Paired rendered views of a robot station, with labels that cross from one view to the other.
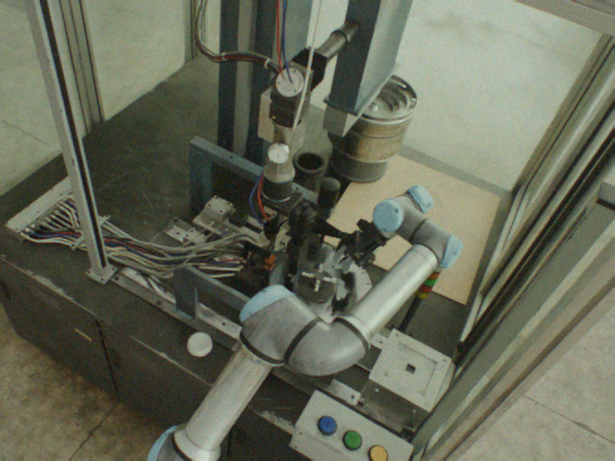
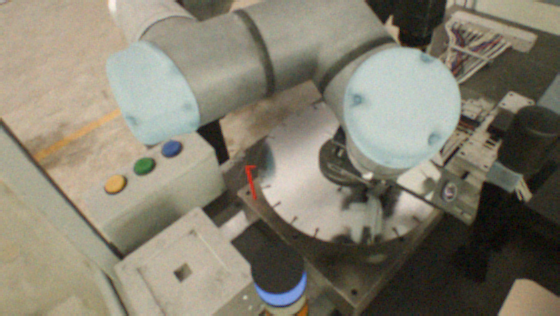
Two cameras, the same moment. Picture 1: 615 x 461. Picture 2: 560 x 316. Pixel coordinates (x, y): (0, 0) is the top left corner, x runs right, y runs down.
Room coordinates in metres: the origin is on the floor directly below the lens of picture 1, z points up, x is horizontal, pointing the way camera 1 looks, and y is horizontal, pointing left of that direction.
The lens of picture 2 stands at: (1.05, -0.47, 1.43)
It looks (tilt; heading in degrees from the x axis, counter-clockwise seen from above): 42 degrees down; 125
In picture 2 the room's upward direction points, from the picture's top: 9 degrees counter-clockwise
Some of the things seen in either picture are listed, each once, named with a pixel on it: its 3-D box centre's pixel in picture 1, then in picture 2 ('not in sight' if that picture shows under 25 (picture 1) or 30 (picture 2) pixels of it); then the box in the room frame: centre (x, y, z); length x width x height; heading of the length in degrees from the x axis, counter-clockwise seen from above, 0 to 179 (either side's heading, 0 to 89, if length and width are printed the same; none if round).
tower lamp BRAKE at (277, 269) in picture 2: not in sight; (279, 274); (0.97, -0.38, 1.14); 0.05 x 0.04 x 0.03; 160
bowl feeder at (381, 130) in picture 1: (366, 131); not in sight; (1.72, -0.18, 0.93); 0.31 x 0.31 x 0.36
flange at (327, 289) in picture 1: (317, 284); (349, 154); (0.93, -0.08, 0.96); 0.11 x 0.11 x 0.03
